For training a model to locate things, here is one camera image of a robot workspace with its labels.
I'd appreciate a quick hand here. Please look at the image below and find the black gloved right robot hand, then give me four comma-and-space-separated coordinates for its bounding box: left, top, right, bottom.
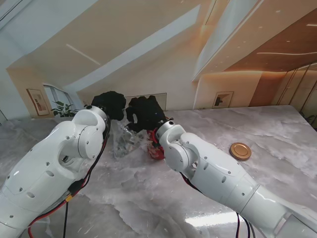
125, 96, 167, 132

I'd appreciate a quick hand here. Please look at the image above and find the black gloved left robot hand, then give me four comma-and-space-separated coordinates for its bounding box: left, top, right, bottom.
91, 91, 127, 121

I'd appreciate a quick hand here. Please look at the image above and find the clear plastic bag of tea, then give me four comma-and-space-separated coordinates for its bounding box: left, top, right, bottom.
110, 116, 152, 158

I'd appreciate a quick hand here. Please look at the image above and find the red floral tea tin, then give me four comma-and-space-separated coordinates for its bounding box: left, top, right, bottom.
146, 128, 165, 161

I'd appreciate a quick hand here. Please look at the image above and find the large green potted plant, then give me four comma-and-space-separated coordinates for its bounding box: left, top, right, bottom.
51, 100, 80, 118

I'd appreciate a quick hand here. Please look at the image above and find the arched window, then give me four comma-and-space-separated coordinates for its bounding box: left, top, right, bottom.
43, 84, 72, 112

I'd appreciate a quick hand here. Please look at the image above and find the framed picture with beige shapes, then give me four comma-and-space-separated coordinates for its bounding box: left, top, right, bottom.
26, 88, 50, 116

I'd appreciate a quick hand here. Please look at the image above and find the framed picture with dark shape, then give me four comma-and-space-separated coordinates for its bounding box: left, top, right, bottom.
214, 91, 234, 109

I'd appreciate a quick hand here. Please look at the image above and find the round gold tin lid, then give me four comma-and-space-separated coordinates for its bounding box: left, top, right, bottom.
229, 142, 253, 161

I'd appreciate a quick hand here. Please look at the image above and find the white panelled wall cabinet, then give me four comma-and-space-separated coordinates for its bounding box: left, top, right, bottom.
123, 93, 167, 112

